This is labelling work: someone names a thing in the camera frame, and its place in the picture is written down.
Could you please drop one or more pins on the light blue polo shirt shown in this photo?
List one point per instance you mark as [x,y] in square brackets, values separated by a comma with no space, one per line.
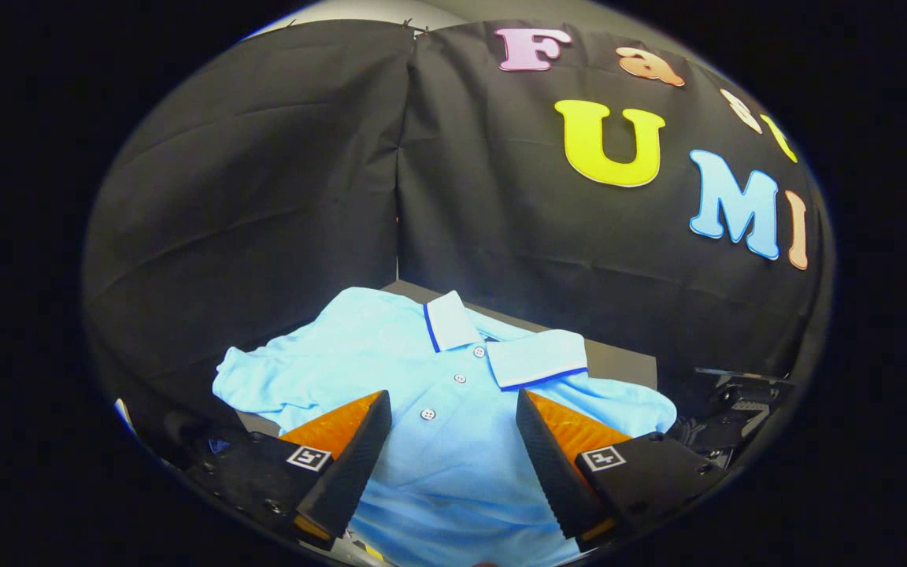
[453,441]

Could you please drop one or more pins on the black backdrop cloth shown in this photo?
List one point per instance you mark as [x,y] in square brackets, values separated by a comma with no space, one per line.
[280,197]

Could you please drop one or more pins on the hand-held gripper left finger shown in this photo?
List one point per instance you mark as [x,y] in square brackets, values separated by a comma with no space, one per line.
[355,465]

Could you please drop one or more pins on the grey cabinet with dark top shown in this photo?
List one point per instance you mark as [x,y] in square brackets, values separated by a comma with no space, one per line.
[619,362]

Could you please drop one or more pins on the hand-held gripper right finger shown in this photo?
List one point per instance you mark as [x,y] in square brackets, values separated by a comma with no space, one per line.
[552,465]

